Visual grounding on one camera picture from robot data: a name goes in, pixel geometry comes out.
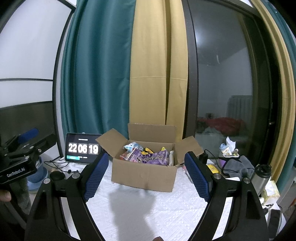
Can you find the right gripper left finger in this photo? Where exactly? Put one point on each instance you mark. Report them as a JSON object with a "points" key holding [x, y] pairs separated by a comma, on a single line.
{"points": [[85, 184]]}

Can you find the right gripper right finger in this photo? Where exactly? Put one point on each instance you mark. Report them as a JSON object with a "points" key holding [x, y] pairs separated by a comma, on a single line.
{"points": [[209, 186]]}

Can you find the tablet showing clock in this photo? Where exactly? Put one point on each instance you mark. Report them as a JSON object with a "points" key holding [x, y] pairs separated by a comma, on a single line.
{"points": [[81, 147]]}

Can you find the grey cloth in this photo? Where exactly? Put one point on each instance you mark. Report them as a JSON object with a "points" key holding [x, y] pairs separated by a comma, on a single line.
{"points": [[241, 168]]}

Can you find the white tray with tissues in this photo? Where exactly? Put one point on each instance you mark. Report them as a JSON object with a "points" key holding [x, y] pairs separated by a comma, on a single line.
{"points": [[228, 149]]}

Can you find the steel thermos bottle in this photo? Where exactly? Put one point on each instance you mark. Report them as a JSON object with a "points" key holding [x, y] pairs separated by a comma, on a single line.
{"points": [[260, 177]]}

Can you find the purple snack bag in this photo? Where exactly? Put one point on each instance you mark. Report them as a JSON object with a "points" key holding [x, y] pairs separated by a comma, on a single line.
{"points": [[158, 158]]}

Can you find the brown cardboard box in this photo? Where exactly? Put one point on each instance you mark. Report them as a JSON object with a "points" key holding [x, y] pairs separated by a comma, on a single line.
{"points": [[147, 139]]}

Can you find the yellow curtain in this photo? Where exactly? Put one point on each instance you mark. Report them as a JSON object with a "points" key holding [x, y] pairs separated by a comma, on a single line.
{"points": [[159, 65]]}

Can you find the teal curtain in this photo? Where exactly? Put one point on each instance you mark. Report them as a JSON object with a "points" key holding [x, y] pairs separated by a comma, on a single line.
{"points": [[95, 80]]}

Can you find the black window frame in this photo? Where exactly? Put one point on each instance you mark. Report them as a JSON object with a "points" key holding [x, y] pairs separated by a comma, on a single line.
{"points": [[192, 89]]}

